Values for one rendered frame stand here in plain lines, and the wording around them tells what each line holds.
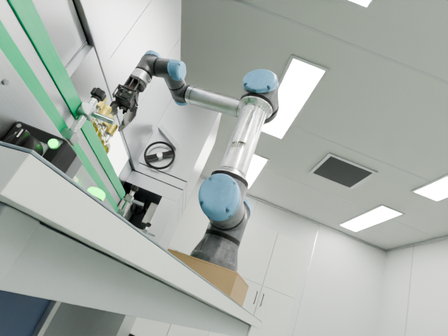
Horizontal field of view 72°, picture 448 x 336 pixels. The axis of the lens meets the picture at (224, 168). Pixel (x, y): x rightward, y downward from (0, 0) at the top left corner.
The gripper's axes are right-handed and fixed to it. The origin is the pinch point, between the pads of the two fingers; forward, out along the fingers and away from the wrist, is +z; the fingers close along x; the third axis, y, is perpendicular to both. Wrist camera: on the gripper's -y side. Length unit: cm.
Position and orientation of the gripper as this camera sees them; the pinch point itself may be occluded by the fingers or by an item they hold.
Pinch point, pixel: (113, 127)
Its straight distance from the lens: 122.5
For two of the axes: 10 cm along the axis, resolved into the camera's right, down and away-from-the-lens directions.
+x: 9.3, 3.7, -0.2
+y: 1.4, -3.9, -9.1
